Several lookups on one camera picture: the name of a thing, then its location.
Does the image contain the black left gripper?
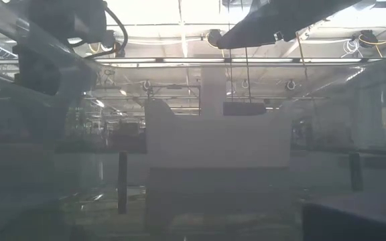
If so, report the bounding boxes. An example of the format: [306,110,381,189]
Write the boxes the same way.
[27,0,115,46]

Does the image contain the black hanging monitor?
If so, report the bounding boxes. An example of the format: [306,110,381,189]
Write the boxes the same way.
[222,101,267,116]

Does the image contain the white pillar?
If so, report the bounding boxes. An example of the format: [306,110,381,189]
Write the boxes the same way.
[200,66,228,118]

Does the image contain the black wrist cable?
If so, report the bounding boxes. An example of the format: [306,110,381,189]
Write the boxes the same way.
[84,6,129,60]

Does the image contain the black hanging cable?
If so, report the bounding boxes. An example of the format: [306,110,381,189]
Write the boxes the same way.
[228,48,234,102]
[245,46,251,103]

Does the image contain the black ceiling cable reel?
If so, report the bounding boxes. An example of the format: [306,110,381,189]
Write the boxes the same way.
[359,29,379,48]
[207,29,222,48]

